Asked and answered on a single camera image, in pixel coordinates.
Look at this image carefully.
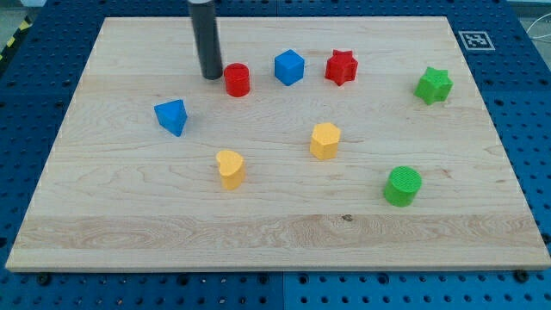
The blue triangle block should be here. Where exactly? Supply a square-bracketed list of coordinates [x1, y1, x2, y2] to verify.
[153, 99, 188, 137]

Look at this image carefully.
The yellow heart block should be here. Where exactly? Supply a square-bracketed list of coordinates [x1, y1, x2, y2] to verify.
[215, 150, 246, 190]

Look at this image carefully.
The yellow hexagon block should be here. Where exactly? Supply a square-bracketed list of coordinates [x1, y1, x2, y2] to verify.
[310, 122, 341, 160]

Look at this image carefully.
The light wooden board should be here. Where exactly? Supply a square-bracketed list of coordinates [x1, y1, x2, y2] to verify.
[6, 16, 550, 273]

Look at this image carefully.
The red cylinder block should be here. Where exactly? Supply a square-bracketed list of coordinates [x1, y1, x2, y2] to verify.
[224, 63, 251, 97]

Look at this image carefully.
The blue cube block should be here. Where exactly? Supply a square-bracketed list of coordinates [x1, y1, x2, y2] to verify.
[275, 49, 305, 86]

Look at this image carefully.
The red star block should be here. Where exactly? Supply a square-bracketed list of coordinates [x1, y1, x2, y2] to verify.
[325, 49, 358, 86]

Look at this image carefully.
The green cylinder block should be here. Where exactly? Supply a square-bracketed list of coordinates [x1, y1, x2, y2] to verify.
[383, 166, 422, 208]

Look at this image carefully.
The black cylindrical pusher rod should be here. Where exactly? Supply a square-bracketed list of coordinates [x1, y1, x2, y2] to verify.
[188, 0, 223, 80]

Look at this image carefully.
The green star block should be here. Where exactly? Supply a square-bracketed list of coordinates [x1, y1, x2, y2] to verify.
[414, 66, 454, 105]

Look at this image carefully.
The white fiducial marker tag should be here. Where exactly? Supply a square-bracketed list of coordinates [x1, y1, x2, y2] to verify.
[458, 30, 495, 52]

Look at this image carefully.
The white cable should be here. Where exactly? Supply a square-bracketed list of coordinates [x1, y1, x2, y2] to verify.
[525, 11, 551, 42]

